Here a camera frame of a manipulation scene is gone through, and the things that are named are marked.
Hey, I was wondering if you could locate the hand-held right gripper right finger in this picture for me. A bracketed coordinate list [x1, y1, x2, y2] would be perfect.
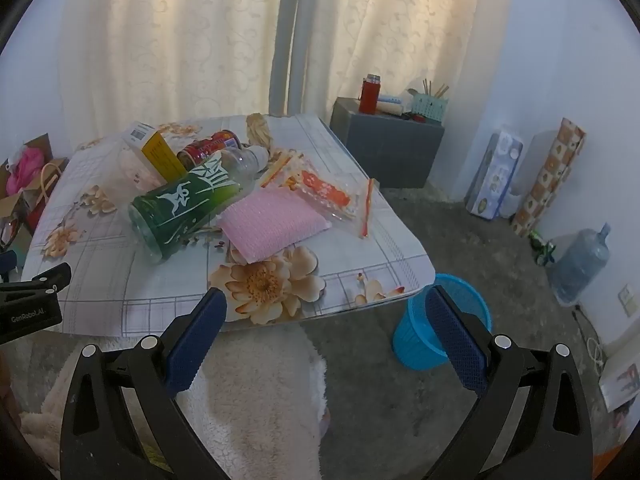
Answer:
[425, 285, 593, 480]

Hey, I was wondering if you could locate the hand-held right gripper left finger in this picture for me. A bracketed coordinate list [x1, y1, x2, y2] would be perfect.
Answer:
[59, 287, 228, 480]

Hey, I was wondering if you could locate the blue plastic wastebasket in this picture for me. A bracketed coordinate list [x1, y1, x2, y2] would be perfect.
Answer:
[392, 274, 492, 372]

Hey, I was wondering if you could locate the green plastic bottle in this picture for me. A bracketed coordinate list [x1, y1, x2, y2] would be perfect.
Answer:
[127, 146, 271, 265]

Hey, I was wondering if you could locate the pink sponge cloth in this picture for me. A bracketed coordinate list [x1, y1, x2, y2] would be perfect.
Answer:
[216, 187, 332, 263]

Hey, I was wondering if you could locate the clear red zip bag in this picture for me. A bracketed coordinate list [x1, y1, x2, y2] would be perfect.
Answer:
[325, 176, 377, 240]

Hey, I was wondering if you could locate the yellow white medicine box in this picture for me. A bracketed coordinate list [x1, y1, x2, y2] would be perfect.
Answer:
[122, 121, 188, 184]

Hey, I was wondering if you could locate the red drink can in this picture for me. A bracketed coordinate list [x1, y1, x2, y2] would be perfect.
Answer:
[176, 130, 243, 171]

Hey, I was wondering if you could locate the clear printed plastic bag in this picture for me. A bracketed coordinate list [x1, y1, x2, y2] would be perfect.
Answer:
[257, 150, 362, 221]

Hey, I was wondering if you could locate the brown paper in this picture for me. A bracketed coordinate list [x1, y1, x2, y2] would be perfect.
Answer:
[246, 112, 275, 153]

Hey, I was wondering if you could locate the brown cardboard box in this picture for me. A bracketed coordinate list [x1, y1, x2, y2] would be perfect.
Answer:
[0, 132, 56, 201]

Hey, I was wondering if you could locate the small green black object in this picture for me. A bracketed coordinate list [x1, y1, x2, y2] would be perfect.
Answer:
[529, 230, 557, 266]

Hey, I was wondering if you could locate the large clear water jug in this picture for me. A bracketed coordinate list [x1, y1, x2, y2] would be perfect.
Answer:
[549, 222, 612, 307]

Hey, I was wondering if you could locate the white printed carton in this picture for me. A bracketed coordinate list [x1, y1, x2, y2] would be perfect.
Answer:
[597, 332, 640, 413]

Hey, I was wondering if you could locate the toilet paper pack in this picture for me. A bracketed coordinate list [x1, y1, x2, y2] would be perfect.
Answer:
[465, 125, 524, 221]

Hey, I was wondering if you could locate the patterned rolled mat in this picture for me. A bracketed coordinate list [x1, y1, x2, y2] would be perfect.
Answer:
[511, 117, 587, 238]

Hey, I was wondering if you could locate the grey cabinet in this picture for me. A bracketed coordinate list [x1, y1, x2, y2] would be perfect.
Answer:
[329, 96, 446, 190]

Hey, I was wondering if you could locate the teal utensil holder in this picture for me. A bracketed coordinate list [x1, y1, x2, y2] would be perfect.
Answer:
[410, 91, 448, 126]

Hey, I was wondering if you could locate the red thermos flask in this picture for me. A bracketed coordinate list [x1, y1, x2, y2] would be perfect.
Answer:
[358, 74, 381, 116]

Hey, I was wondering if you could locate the cream patterned curtain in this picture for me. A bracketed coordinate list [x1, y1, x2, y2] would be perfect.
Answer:
[300, 0, 516, 126]
[55, 0, 290, 148]

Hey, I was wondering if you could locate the power cable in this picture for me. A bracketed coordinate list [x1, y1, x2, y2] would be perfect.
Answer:
[571, 304, 608, 376]

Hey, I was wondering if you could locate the wall socket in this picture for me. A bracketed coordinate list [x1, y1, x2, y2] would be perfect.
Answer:
[619, 284, 640, 317]

